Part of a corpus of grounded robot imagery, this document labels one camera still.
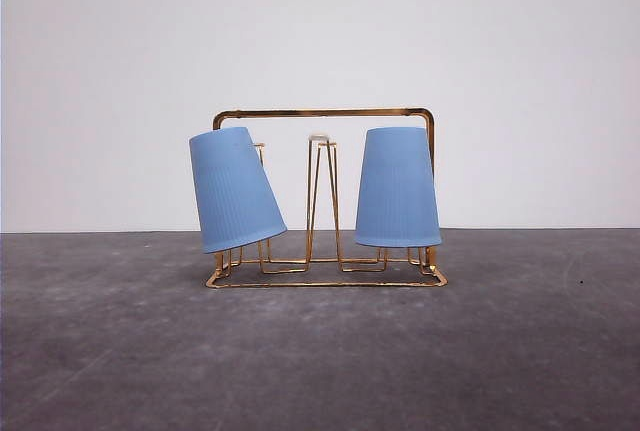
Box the blue ribbed cup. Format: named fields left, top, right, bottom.
left=355, top=127, right=442, bottom=247
left=189, top=126, right=287, bottom=254

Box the gold wire cup rack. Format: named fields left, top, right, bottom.
left=206, top=108, right=448, bottom=288

